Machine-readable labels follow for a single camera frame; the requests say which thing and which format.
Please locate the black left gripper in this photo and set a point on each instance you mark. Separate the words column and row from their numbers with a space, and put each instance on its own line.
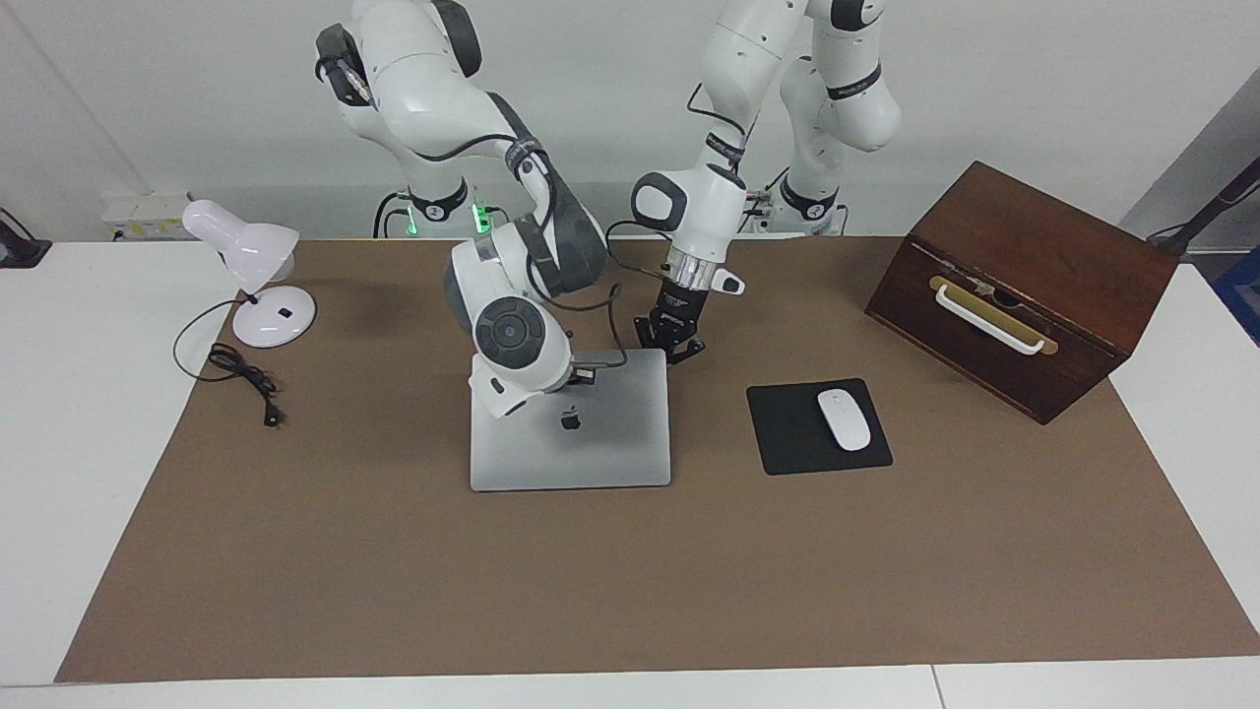
column 682, row 300

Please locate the grey laptop with apple logo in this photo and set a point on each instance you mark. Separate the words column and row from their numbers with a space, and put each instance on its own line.
column 591, row 453

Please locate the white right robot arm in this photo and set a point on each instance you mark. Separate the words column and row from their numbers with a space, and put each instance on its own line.
column 413, row 89

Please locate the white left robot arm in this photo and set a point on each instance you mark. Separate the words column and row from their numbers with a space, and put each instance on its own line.
column 699, row 212

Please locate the black mouse pad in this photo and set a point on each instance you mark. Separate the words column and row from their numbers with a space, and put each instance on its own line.
column 787, row 433

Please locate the white computer mouse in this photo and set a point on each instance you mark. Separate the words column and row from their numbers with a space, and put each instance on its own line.
column 845, row 420

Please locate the brown table mat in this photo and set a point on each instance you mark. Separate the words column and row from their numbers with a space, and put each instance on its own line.
column 591, row 591

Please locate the dark brown wooden box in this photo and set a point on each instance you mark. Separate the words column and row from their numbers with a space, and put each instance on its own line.
column 1063, row 256

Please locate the white desk lamp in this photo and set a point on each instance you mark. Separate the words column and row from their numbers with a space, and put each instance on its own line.
column 246, row 246

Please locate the black pole stand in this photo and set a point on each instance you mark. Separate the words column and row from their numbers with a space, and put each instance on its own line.
column 1221, row 202

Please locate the blue object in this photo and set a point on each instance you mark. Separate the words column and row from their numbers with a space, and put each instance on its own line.
column 1242, row 290

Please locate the white wall power strip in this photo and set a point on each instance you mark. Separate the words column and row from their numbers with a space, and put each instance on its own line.
column 138, row 212

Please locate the black clamp mount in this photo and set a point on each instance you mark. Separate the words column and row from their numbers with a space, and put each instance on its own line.
column 20, row 251

